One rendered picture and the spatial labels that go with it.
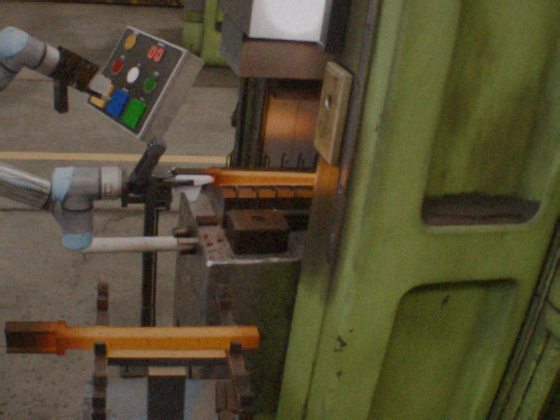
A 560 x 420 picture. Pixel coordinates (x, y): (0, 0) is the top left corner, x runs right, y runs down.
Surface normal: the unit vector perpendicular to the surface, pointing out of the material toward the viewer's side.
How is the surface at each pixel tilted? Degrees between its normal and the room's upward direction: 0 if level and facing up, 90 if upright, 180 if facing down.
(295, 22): 90
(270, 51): 90
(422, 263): 90
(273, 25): 90
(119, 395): 0
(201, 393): 0
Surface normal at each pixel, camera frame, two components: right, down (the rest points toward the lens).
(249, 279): 0.28, 0.45
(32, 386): 0.13, -0.89
